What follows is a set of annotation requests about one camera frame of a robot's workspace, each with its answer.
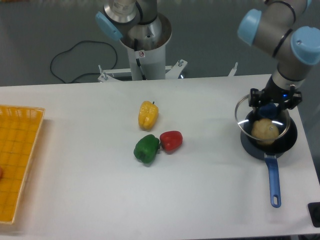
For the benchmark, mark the red bell pepper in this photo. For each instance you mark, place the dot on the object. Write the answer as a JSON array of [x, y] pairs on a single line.
[[171, 140]]

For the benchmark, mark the yellow bell pepper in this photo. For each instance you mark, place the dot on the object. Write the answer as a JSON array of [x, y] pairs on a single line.
[[148, 115]]

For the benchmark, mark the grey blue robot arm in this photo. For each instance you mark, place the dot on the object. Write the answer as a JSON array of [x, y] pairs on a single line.
[[297, 51]]

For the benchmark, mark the dark pot blue handle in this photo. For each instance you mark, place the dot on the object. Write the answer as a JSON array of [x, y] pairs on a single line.
[[270, 155]]

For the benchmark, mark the beige cauliflower toy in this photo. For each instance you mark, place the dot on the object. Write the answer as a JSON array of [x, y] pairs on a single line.
[[265, 131]]

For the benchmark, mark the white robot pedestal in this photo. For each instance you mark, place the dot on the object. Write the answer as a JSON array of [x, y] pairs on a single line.
[[146, 43]]

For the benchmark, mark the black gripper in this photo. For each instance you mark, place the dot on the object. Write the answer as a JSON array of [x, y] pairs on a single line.
[[272, 93]]

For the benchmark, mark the glass lid blue knob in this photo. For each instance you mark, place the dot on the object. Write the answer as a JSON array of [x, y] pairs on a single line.
[[245, 116]]

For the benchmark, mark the white pedestal base frame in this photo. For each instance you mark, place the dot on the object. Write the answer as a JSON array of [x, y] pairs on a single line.
[[139, 73]]

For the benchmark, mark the yellow woven basket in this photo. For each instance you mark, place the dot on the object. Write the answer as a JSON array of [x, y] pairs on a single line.
[[19, 130]]

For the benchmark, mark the black corner device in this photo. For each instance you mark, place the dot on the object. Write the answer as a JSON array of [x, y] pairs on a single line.
[[314, 212]]

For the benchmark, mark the green bell pepper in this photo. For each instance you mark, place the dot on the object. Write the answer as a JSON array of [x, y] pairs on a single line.
[[146, 149]]

